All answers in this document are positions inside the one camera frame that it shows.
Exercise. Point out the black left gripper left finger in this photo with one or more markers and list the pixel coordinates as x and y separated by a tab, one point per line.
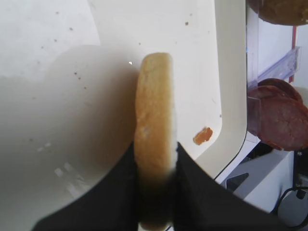
111	205

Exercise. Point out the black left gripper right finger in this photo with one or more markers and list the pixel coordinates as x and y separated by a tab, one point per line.
200	204

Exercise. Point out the bun slice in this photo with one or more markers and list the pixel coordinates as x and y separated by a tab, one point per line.
155	140

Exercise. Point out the middle brown meat patty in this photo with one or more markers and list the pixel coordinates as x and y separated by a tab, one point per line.
286	89

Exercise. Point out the orange food scrap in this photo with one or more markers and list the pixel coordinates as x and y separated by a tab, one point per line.
204	135

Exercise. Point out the cream rectangular metal tray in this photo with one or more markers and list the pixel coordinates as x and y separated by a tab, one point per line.
68	72

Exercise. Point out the upper right clear holder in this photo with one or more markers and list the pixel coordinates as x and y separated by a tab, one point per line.
283	68

